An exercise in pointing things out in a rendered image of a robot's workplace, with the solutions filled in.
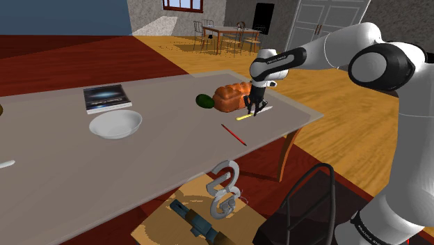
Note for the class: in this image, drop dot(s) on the brown bread loaf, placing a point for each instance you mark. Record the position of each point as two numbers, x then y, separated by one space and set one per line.
230 97

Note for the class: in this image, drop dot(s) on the dark green avocado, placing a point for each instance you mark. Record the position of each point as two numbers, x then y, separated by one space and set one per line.
204 101

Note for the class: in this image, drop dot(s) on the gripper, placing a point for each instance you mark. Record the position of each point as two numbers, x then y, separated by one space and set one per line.
257 92

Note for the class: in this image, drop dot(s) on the low light wooden table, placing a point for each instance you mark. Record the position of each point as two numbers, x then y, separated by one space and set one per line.
162 227

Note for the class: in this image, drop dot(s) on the grey curled sculpture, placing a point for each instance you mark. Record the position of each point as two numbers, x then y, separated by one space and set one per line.
223 190

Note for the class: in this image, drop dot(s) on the red-framed window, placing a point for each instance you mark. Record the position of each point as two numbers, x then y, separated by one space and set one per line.
183 4

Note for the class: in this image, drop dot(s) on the red pencil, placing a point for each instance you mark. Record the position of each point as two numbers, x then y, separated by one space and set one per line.
234 135

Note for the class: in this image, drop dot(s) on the black metal chair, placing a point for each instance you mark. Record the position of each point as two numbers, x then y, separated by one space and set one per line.
305 220

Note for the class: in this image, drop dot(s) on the white double door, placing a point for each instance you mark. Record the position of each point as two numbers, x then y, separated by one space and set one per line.
322 20

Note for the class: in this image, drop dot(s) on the white bowl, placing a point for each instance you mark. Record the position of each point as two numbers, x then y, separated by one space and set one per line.
115 125

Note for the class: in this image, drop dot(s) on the blue and brown tool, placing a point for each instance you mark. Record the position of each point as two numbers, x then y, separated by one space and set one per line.
195 220

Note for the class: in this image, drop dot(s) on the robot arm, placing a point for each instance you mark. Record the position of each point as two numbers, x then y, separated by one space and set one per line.
403 142

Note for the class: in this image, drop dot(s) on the dark blue book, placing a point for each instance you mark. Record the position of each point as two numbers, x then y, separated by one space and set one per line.
106 98

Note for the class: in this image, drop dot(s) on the wooden dining table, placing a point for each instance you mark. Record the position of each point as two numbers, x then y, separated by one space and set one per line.
230 30

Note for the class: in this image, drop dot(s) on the black wall panel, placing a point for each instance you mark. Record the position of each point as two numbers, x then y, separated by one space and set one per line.
263 17

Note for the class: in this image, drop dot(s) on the grey table with wooden legs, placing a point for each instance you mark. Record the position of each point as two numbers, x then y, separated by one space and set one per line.
162 149

